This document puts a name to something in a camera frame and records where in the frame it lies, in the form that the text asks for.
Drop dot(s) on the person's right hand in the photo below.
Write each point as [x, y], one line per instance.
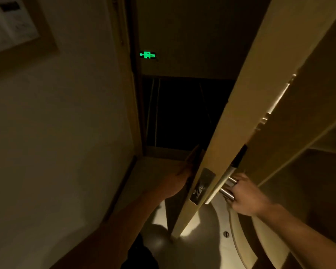
[249, 197]

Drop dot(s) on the round metal floor door stop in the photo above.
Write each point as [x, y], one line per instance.
[226, 234]

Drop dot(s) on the person's left hand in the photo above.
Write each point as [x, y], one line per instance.
[174, 180]

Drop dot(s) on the wooden framed wall notice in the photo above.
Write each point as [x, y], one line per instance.
[14, 30]

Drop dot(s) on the wooden door frame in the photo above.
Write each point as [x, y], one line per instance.
[126, 81]

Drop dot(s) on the person's left fingers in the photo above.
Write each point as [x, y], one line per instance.
[187, 170]

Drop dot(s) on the person's right forearm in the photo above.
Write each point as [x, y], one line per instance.
[305, 239]

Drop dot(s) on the person's left forearm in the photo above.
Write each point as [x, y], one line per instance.
[120, 229]

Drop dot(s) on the beige wooden door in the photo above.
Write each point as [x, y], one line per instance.
[257, 81]

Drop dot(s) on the black and silver lock panel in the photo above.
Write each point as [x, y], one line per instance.
[231, 168]

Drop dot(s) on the green glowing exit sign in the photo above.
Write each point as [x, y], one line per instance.
[147, 55]

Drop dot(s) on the silver latch plate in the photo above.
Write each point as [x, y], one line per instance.
[201, 187]

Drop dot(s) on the person's right fingers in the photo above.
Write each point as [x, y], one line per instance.
[236, 190]

